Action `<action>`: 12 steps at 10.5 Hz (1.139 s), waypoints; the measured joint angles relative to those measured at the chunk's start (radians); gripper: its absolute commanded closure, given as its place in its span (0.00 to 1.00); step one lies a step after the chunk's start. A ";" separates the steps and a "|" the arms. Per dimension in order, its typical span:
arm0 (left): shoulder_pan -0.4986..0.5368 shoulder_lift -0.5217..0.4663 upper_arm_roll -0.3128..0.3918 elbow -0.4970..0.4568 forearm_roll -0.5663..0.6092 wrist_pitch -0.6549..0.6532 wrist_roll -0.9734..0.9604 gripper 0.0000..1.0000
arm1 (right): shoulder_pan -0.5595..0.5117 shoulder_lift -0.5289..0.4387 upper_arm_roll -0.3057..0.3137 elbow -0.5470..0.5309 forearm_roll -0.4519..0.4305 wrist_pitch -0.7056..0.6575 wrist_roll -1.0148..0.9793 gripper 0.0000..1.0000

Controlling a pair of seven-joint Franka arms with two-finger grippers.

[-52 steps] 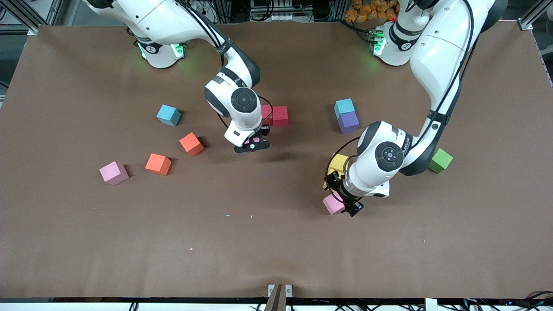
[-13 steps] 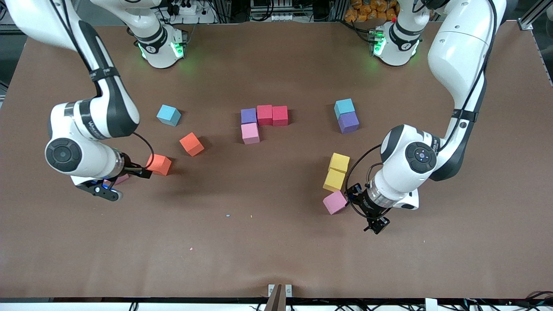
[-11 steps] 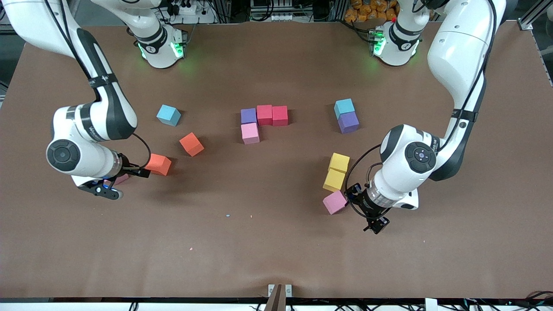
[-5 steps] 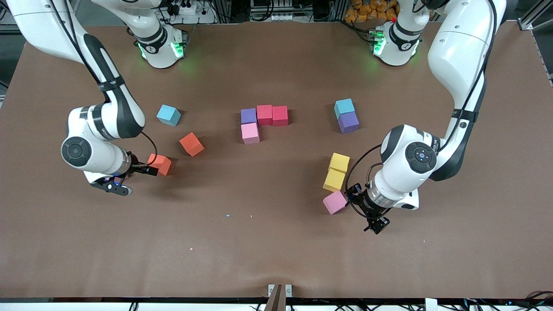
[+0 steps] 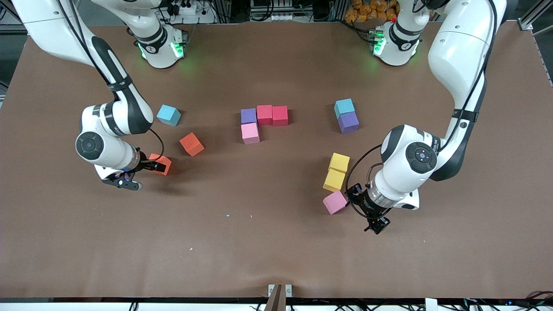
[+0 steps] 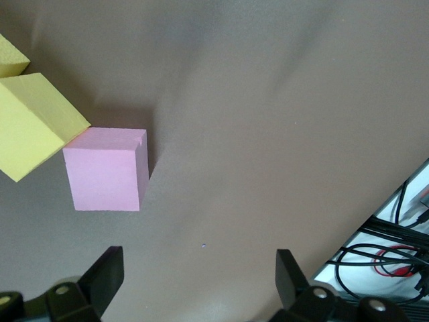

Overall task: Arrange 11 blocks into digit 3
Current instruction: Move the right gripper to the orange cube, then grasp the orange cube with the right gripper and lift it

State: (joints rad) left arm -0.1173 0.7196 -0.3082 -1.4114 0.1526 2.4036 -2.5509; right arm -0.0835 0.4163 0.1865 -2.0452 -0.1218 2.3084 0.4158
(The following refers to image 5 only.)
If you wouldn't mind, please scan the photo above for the orange foam cube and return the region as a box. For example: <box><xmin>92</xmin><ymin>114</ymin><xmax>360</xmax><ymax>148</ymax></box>
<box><xmin>179</xmin><ymin>132</ymin><xmax>205</xmax><ymax>157</ymax></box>
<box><xmin>148</xmin><ymin>153</ymin><xmax>172</xmax><ymax>176</ymax></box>

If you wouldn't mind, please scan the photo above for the pink foam cube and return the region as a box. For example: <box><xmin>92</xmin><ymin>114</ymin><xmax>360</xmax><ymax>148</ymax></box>
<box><xmin>241</xmin><ymin>123</ymin><xmax>261</xmax><ymax>145</ymax></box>
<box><xmin>323</xmin><ymin>190</ymin><xmax>349</xmax><ymax>215</ymax></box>

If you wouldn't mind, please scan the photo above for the red foam cube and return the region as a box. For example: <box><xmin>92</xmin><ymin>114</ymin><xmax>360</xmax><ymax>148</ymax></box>
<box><xmin>257</xmin><ymin>105</ymin><xmax>274</xmax><ymax>127</ymax></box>
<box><xmin>272</xmin><ymin>105</ymin><xmax>289</xmax><ymax>127</ymax></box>

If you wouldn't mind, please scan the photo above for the yellow foam cube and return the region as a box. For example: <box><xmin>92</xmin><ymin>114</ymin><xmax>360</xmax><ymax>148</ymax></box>
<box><xmin>329</xmin><ymin>152</ymin><xmax>351</xmax><ymax>173</ymax></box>
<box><xmin>322</xmin><ymin>168</ymin><xmax>346</xmax><ymax>193</ymax></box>

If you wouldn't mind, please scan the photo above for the light blue foam cube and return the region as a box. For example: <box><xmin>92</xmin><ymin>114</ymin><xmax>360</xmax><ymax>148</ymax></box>
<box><xmin>334</xmin><ymin>98</ymin><xmax>356</xmax><ymax>118</ymax></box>
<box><xmin>156</xmin><ymin>104</ymin><xmax>182</xmax><ymax>127</ymax></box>

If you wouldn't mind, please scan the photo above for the brown table cover sheet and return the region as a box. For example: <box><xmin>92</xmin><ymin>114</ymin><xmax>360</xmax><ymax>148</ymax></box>
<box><xmin>0</xmin><ymin>19</ymin><xmax>553</xmax><ymax>299</ymax></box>

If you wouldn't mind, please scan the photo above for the metal table clamp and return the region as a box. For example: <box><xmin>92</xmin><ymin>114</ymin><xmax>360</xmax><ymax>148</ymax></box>
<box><xmin>267</xmin><ymin>283</ymin><xmax>293</xmax><ymax>311</ymax></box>

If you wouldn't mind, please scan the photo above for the white power strip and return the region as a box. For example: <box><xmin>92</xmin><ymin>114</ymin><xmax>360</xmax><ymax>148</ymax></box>
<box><xmin>166</xmin><ymin>0</ymin><xmax>216</xmax><ymax>24</ymax></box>

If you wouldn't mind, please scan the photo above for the bag of orange fruits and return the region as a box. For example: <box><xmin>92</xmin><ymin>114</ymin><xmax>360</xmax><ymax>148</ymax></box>
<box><xmin>344</xmin><ymin>0</ymin><xmax>400</xmax><ymax>23</ymax></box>

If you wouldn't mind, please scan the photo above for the white electronics box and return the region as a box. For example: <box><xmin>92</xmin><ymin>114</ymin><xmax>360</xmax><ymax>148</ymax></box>
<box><xmin>250</xmin><ymin>0</ymin><xmax>295</xmax><ymax>22</ymax></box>

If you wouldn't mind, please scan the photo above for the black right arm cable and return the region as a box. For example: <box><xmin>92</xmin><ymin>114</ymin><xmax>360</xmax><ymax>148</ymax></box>
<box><xmin>54</xmin><ymin>0</ymin><xmax>165</xmax><ymax>165</ymax></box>

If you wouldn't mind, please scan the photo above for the aluminium frame strut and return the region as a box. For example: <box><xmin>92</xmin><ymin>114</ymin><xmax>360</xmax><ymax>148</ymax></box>
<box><xmin>0</xmin><ymin>0</ymin><xmax>31</xmax><ymax>36</ymax></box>
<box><xmin>518</xmin><ymin>0</ymin><xmax>553</xmax><ymax>32</ymax></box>

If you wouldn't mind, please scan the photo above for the black cable bundle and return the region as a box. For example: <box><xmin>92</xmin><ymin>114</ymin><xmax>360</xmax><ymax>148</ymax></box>
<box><xmin>449</xmin><ymin>290</ymin><xmax>553</xmax><ymax>311</ymax></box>

